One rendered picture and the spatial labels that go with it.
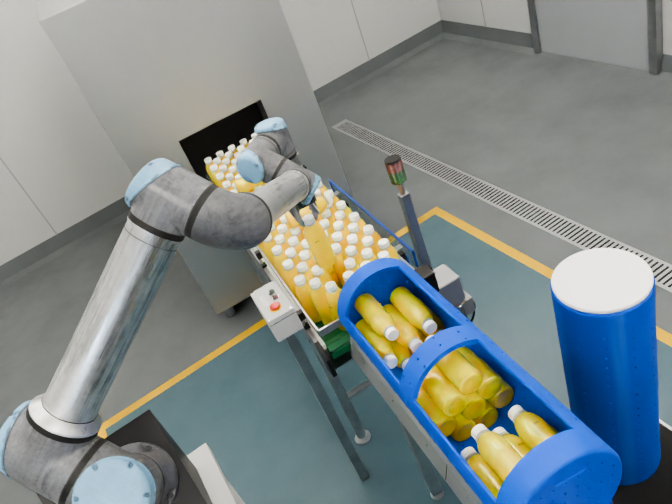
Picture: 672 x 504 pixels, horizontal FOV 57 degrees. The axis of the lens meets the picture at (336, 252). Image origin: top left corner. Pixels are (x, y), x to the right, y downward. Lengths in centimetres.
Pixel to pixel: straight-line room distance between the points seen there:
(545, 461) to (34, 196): 512
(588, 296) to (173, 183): 123
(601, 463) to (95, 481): 102
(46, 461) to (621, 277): 155
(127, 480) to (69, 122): 462
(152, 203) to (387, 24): 563
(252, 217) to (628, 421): 149
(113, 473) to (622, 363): 142
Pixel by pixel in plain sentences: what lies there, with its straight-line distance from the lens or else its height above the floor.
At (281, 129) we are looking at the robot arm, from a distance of 183.
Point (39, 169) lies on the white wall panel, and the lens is 582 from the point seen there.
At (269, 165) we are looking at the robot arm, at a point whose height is 164.
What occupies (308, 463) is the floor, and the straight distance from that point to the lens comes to 308.
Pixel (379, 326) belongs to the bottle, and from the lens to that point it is 183.
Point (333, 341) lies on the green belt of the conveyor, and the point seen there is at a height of 90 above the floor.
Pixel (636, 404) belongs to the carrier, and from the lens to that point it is 221.
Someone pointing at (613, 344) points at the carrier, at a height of 90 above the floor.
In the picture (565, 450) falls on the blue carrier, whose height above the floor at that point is 123.
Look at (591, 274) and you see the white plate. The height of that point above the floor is 104.
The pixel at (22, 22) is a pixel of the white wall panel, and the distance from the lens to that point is 560.
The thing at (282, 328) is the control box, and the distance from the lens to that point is 211.
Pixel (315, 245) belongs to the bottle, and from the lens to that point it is 205.
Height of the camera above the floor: 237
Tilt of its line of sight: 35 degrees down
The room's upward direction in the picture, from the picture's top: 23 degrees counter-clockwise
